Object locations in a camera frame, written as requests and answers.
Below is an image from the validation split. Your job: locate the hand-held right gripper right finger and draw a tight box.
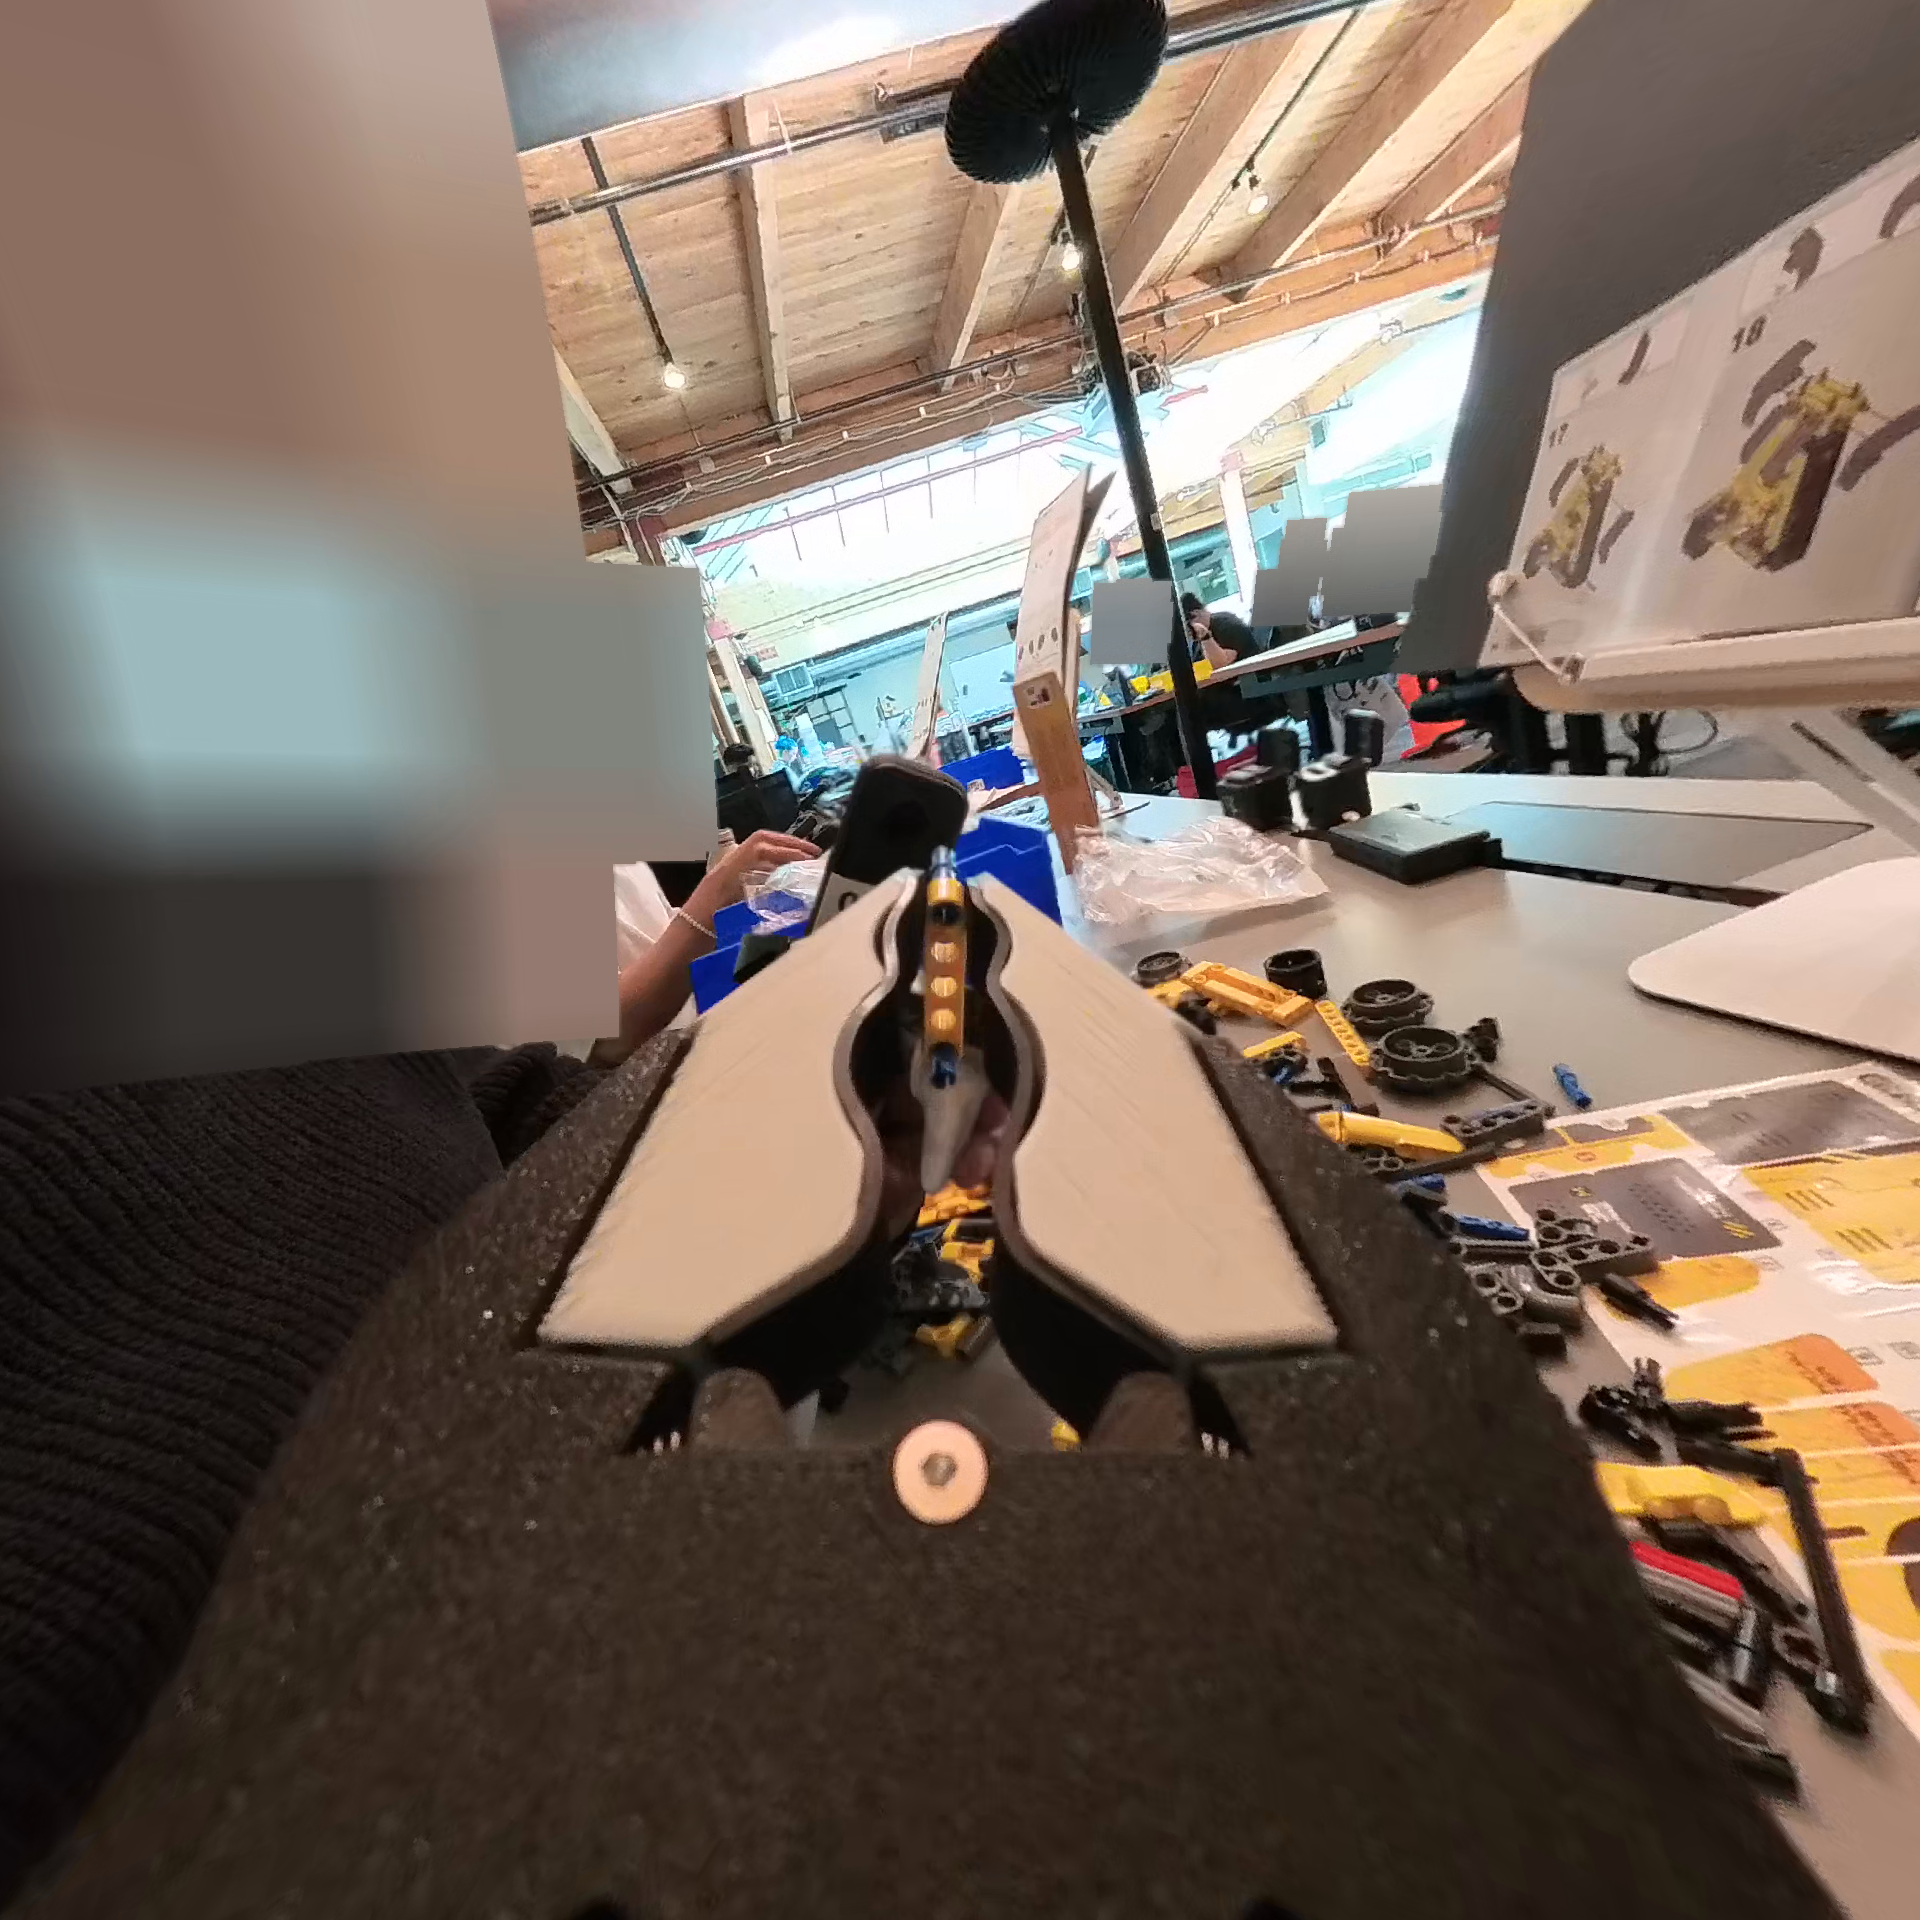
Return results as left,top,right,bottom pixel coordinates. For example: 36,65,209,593
971,877,1341,1414

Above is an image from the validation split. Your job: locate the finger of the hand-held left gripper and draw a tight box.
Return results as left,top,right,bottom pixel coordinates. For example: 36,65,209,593
913,1049,993,1190

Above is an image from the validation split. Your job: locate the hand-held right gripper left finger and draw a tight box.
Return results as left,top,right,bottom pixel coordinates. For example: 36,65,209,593
532,870,923,1412

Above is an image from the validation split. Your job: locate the yellow toy beam with pins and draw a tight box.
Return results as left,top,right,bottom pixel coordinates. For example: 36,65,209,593
918,843,975,1086

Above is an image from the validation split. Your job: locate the blue plastic bin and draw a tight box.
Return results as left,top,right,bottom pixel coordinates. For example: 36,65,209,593
691,750,1069,1017

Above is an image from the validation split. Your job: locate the pile of toy building parts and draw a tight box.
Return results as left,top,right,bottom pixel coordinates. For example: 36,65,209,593
871,945,1876,1802

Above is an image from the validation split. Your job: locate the clear plastic bag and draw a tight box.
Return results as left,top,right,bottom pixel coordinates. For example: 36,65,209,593
1077,817,1332,929

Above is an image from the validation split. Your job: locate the black flat box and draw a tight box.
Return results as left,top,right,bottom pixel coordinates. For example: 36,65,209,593
1328,806,1504,888

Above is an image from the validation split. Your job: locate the background desk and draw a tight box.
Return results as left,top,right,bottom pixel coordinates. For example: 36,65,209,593
1197,618,1415,723

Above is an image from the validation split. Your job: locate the black pole lamp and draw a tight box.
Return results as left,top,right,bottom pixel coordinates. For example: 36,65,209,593
943,0,1221,801

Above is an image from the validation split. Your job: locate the yellow sticker sheet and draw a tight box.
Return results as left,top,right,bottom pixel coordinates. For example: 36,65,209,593
1473,1062,1920,1742

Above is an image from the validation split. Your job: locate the white monitor stand base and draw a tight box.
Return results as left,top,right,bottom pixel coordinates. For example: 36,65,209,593
1628,856,1920,1067

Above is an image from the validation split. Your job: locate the white book stand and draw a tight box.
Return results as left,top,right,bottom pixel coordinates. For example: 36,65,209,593
1486,569,1920,860

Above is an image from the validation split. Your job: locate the toy instruction booklet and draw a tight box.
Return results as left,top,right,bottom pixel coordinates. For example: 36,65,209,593
1481,138,1920,666

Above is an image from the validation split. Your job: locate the grey computer monitor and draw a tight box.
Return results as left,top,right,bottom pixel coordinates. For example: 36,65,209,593
1408,0,1920,676

